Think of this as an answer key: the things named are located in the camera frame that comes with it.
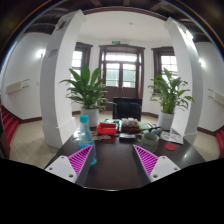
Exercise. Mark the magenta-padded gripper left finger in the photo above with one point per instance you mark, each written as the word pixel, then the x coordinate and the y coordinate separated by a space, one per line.
pixel 61 168

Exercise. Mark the potted plant in white pot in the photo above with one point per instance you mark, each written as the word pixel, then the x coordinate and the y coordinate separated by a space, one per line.
pixel 87 90
pixel 168 91

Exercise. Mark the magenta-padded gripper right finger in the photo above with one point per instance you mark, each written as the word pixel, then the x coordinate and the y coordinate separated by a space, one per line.
pixel 163 167

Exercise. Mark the red carpeted staircase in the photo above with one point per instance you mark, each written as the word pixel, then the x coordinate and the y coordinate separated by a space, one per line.
pixel 10 125
pixel 220 141

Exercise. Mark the flat round red coaster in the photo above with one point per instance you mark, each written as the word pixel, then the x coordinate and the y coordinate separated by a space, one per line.
pixel 170 146

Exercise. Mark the red box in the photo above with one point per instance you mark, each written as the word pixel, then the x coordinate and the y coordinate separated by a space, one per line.
pixel 106 128

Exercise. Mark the dark wooden glazed door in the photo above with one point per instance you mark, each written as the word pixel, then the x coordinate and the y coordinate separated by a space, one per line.
pixel 121 71

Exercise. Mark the colourful sticker sheet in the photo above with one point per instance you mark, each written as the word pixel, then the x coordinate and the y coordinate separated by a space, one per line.
pixel 101 137

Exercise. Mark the grey ball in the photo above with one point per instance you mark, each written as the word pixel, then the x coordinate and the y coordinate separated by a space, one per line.
pixel 153 131
pixel 159 132

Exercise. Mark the green carton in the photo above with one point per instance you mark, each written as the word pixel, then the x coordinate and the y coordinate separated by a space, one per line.
pixel 115 121

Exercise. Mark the box of wrapped snacks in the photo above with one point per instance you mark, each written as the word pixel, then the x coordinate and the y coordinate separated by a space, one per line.
pixel 130 125

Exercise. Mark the green exit sign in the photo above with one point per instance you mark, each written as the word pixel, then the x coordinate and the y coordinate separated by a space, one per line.
pixel 116 42

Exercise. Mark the clear blue-capped water bottle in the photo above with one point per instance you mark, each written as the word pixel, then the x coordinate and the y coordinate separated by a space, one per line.
pixel 85 135

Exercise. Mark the dark-framed window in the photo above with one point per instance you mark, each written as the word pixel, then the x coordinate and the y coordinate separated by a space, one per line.
pixel 77 60
pixel 168 63

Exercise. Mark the black chair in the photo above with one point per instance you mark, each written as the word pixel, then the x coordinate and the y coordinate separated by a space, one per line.
pixel 126 108

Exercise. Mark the green cloth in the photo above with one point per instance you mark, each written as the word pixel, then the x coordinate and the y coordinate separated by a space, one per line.
pixel 144 125

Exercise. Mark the small black box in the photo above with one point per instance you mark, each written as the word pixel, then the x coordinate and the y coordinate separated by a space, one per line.
pixel 127 136

